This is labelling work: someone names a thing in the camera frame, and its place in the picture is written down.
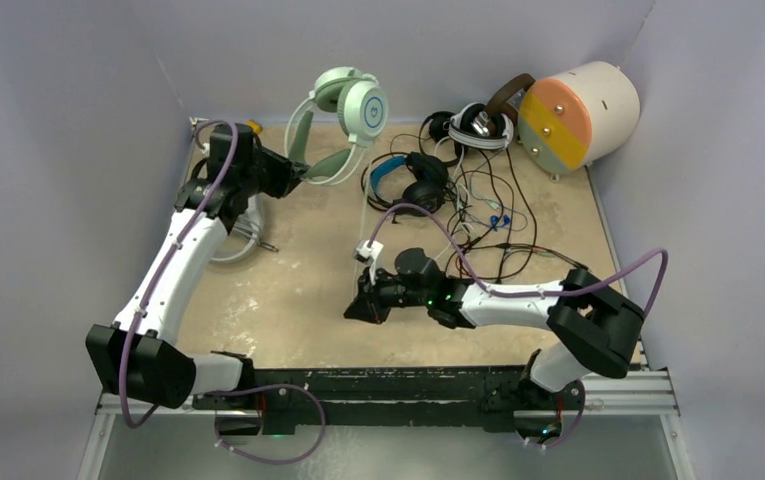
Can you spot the mint green headphones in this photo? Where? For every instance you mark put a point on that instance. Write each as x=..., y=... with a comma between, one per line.
x=361, y=107

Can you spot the brown headphones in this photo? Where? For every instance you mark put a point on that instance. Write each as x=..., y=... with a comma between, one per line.
x=500, y=102

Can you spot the white black headphones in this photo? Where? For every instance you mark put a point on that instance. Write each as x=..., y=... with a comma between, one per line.
x=474, y=127

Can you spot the black blue headphones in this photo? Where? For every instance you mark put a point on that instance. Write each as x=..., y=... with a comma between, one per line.
x=430, y=188

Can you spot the small black on-ear headphones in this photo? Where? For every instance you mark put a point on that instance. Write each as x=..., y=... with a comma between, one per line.
x=434, y=127

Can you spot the small yellow block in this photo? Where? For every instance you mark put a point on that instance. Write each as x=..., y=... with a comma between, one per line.
x=254, y=126

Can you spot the white grey headphones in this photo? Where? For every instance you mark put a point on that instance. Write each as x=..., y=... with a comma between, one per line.
x=250, y=227

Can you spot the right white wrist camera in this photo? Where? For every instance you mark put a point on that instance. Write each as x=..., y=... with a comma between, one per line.
x=368, y=252

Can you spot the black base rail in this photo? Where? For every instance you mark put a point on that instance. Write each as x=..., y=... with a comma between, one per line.
x=496, y=399

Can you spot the round pastel drawer cabinet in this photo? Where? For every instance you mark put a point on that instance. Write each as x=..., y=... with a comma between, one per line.
x=570, y=119

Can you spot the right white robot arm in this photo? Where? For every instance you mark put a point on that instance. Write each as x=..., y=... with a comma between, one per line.
x=596, y=326

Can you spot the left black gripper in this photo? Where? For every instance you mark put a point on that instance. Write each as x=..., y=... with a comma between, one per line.
x=287, y=173

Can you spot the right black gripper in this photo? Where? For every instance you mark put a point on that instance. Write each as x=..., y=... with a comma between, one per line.
x=369, y=309

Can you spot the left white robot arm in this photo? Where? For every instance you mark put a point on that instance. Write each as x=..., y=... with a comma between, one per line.
x=135, y=356

